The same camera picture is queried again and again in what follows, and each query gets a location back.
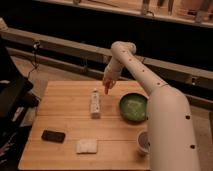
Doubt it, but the white paper cup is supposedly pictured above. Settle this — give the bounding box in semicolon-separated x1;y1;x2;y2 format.
136;131;149;156

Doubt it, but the orange red pepper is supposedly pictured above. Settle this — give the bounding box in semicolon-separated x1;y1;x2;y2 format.
105;81;110;95

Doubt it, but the black equipment at left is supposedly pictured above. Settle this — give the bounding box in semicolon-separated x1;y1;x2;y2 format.
0;37;39;171

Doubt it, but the black cable on floor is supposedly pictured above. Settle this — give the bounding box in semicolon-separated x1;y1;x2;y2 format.
27;40;42;80

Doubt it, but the green ceramic bowl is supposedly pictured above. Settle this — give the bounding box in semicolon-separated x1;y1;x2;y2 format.
119;93;147;122

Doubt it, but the white folded cloth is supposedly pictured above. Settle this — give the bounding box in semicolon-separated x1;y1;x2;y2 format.
76;139;98;154

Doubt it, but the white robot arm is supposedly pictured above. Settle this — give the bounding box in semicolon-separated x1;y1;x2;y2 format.
103;41;201;171

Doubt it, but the black phone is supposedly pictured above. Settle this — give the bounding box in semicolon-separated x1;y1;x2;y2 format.
41;130;65;143

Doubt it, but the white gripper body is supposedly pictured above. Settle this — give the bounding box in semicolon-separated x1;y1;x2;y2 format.
103;69;118;88

